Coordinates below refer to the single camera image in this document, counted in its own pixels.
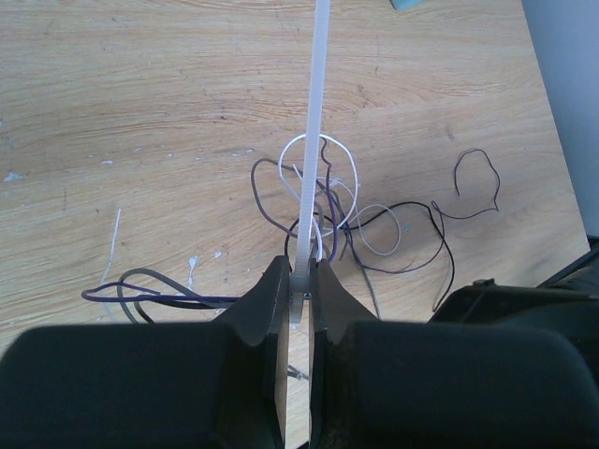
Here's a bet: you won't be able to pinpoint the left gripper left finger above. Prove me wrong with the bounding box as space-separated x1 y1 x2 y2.
1 256 290 448

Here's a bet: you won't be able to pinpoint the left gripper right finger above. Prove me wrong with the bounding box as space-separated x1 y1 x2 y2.
310 262 598 448

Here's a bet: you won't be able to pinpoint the thin purple wire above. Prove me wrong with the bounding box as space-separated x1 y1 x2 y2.
81 139 343 303

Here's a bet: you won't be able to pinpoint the white zip tie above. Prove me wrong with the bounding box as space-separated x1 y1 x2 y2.
289 0 330 326

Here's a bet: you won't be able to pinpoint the black wires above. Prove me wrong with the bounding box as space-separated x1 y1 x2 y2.
116 148 502 326

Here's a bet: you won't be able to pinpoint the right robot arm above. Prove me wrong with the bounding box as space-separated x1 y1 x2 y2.
430 237 598 325

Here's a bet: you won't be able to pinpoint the blue perforated plastic basket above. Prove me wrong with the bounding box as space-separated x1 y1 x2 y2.
390 0 423 10

